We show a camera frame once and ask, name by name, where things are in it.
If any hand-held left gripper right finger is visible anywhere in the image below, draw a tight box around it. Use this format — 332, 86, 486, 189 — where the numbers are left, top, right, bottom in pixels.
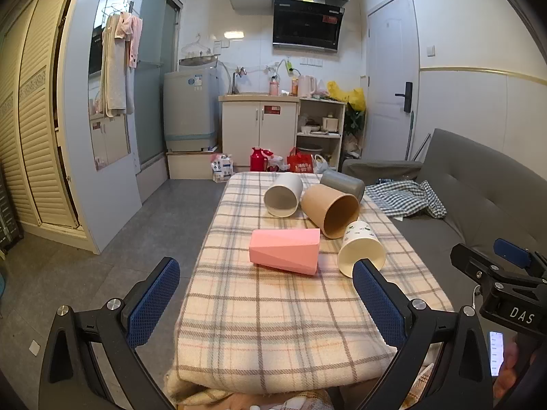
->
352, 259, 495, 410

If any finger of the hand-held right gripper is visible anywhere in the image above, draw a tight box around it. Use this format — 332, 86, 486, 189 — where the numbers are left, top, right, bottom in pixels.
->
450, 243, 545, 292
493, 238, 547, 282

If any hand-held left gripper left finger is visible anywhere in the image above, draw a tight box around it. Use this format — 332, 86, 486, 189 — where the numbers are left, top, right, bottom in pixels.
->
38, 257, 181, 410

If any white floral cup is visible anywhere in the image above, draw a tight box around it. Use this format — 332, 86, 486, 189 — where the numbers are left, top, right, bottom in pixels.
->
337, 221, 386, 280

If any pink faceted cup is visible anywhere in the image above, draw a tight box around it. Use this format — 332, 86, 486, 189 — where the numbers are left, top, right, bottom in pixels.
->
249, 228, 321, 275

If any brown cup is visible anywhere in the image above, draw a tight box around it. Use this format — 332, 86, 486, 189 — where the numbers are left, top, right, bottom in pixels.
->
301, 184, 360, 239

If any white cup grey inside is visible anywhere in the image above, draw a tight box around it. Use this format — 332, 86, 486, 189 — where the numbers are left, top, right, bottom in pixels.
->
263, 173, 304, 218

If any person's right hand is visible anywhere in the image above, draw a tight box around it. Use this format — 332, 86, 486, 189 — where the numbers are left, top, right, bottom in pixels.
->
492, 337, 533, 409

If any smartphone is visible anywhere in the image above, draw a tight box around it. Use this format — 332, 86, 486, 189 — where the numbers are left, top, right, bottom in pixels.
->
488, 331, 506, 377

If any grey sofa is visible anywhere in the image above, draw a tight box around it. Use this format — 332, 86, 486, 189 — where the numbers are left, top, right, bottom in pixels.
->
342, 128, 547, 351

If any blue checked cloth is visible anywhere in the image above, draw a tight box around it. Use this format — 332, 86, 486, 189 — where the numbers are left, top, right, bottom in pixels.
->
365, 179, 447, 223

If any plaid blanket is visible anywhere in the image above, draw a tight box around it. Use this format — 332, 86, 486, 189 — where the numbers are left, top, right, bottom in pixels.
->
164, 172, 456, 406

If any white platform box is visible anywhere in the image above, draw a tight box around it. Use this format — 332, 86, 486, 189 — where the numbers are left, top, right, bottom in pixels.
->
166, 147, 221, 180

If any white plastic bag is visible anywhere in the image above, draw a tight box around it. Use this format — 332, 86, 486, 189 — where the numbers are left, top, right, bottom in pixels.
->
313, 154, 338, 174

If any tissue pack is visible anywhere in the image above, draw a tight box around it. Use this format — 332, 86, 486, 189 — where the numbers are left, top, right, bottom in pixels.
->
210, 153, 234, 183

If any red gift bag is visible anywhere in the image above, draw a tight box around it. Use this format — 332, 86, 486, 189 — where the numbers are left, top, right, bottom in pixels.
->
286, 147, 317, 174

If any white open shelf unit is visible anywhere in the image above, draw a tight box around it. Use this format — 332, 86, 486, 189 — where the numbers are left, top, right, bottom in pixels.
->
296, 96, 346, 170

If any green plant bunch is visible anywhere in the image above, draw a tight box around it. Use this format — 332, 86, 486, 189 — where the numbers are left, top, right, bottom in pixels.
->
345, 102, 366, 138

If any yellow plastic bag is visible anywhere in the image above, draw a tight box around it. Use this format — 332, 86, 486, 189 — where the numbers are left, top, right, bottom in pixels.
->
327, 81, 367, 112

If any white sink cabinet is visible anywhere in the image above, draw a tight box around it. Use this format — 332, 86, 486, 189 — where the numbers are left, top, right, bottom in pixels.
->
219, 94, 301, 172

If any grey washing machine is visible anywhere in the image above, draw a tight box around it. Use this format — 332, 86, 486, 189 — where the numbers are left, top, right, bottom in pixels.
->
163, 69, 221, 153

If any white door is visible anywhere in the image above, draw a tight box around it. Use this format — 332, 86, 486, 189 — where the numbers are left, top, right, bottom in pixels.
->
366, 0, 419, 164

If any cream louvered wardrobe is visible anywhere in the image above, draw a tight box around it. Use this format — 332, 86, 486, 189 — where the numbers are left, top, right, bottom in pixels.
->
0, 0, 92, 240

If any white kettle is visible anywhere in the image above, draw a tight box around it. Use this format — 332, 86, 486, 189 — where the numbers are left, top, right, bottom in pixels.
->
297, 75, 318, 98

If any white towel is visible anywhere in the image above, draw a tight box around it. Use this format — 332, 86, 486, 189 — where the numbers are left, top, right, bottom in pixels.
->
100, 13, 129, 118

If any metal faucet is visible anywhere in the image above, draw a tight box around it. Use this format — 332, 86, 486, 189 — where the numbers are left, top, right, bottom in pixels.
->
232, 67, 249, 95

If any white clothes hanger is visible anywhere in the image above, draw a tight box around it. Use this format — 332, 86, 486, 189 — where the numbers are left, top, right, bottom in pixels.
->
182, 34, 214, 58

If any pink towel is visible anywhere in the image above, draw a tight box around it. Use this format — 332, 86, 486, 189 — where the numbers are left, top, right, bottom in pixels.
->
115, 12, 143, 69

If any frosted glass door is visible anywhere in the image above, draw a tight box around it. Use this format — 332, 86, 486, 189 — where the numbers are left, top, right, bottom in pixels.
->
134, 0, 182, 172

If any black range hood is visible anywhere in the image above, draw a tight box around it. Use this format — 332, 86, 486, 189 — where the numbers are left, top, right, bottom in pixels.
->
272, 0, 348, 53

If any mop handle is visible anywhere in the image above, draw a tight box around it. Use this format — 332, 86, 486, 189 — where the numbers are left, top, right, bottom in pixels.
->
405, 110, 416, 160

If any wall mirror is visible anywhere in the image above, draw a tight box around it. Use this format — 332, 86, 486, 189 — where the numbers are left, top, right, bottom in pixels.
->
88, 0, 137, 172

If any black door lock handle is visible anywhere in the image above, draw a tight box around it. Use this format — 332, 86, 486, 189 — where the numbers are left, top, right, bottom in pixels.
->
395, 82, 413, 112

